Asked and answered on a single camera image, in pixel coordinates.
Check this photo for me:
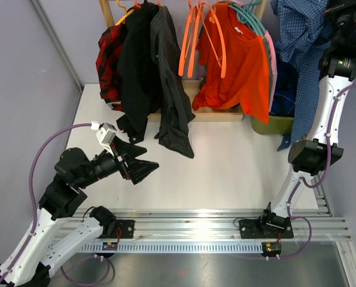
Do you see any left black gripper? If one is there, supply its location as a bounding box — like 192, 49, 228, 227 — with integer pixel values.
77, 135, 159, 188

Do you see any dark grey striped shirt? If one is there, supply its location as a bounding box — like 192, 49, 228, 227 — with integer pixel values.
150, 6, 195, 159

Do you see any orange hanger of blue shirt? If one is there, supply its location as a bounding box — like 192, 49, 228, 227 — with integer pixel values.
178, 0, 196, 77

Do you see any blue checked shirt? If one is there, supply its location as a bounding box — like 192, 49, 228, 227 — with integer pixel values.
271, 1, 333, 151

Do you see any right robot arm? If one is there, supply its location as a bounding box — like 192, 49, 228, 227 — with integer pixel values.
253, 1, 356, 239

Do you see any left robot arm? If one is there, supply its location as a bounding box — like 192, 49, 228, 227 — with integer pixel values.
0, 138, 159, 286

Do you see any red black plaid shirt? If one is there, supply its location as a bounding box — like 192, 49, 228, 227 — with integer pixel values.
96, 21, 128, 112

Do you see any empty orange hanger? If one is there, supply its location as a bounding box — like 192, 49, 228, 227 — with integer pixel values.
187, 1, 203, 78
203, 1, 228, 79

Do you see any orange t-shirt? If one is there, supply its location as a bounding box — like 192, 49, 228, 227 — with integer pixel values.
192, 2, 270, 123

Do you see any yellow hanger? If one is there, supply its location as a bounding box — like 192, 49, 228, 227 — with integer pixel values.
115, 0, 136, 26

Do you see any pink hanger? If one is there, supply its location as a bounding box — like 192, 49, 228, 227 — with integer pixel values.
262, 28, 278, 112

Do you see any teal hanger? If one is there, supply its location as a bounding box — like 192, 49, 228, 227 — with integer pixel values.
228, 1, 267, 38

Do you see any wooden clothes rack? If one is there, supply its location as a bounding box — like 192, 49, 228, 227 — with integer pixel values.
99, 0, 268, 122

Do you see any green laundry basket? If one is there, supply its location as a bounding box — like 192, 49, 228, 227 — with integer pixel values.
251, 115, 294, 136

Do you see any blue plaid cloth in basket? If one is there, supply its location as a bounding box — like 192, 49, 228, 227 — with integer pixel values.
269, 59, 299, 117

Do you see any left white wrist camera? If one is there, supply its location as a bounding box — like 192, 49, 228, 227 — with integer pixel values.
90, 121, 117, 155

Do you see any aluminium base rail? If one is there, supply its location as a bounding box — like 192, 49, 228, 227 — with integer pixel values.
51, 173, 354, 255

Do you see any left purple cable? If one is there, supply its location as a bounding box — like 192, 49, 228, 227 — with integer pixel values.
0, 122, 94, 285

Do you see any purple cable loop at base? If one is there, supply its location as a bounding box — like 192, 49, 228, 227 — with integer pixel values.
60, 254, 116, 284

